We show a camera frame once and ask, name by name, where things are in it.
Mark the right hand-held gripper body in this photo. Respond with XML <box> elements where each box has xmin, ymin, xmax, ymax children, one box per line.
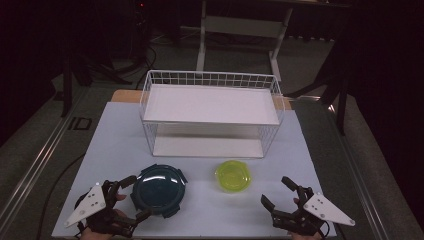
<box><xmin>272</xmin><ymin>186</ymin><xmax>356</xmax><ymax>237</ymax></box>

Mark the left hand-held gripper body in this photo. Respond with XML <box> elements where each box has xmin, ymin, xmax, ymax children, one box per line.
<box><xmin>64</xmin><ymin>180</ymin><xmax>136</xmax><ymax>238</ymax></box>

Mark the dark teal round container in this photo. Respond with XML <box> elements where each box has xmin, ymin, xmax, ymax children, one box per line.
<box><xmin>129</xmin><ymin>163</ymin><xmax>189</xmax><ymax>219</ymax></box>

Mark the clear container with green lid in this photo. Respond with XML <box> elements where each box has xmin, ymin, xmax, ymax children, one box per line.
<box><xmin>214</xmin><ymin>159</ymin><xmax>252</xmax><ymax>194</ymax></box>

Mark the white wire storage rack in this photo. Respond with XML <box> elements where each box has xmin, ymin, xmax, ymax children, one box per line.
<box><xmin>139</xmin><ymin>69</ymin><xmax>286</xmax><ymax>159</ymax></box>

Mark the person's left hand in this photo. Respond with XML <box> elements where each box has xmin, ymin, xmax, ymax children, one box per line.
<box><xmin>79</xmin><ymin>194</ymin><xmax>128</xmax><ymax>240</ymax></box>

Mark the person's right hand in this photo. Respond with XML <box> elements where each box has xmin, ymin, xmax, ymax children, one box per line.
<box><xmin>290</xmin><ymin>198</ymin><xmax>324</xmax><ymax>240</ymax></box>

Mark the white table cover sheet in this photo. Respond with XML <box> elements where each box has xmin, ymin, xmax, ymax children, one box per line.
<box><xmin>51</xmin><ymin>101</ymin><xmax>338</xmax><ymax>240</ymax></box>

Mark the black stand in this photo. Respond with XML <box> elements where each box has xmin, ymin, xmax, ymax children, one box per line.
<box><xmin>285</xmin><ymin>29</ymin><xmax>353</xmax><ymax>136</ymax></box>
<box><xmin>59</xmin><ymin>46</ymin><xmax>133</xmax><ymax>118</ymax></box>

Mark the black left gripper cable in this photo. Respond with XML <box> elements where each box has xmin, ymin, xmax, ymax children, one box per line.
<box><xmin>74</xmin><ymin>193</ymin><xmax>86</xmax><ymax>236</ymax></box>

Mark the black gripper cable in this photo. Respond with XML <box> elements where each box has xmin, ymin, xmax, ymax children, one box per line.
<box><xmin>74</xmin><ymin>193</ymin><xmax>86</xmax><ymax>236</ymax></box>
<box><xmin>319</xmin><ymin>220</ymin><xmax>332</xmax><ymax>240</ymax></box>

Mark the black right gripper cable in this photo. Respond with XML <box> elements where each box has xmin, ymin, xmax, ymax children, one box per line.
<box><xmin>319</xmin><ymin>220</ymin><xmax>332</xmax><ymax>240</ymax></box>

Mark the black floor cable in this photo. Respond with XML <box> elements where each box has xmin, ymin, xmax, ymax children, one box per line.
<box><xmin>34</xmin><ymin>152</ymin><xmax>88</xmax><ymax>240</ymax></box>

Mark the metal floor rail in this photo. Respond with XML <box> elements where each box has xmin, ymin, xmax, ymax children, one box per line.
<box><xmin>328</xmin><ymin>104</ymin><xmax>392</xmax><ymax>240</ymax></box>
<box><xmin>0</xmin><ymin>88</ymin><xmax>90</xmax><ymax>221</ymax></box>

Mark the bundle of black cables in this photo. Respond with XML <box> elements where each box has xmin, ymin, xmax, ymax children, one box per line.
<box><xmin>111</xmin><ymin>0</ymin><xmax>159</xmax><ymax>88</ymax></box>

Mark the white metal table frame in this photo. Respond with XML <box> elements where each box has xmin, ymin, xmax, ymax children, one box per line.
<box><xmin>194</xmin><ymin>0</ymin><xmax>353</xmax><ymax>83</ymax></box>

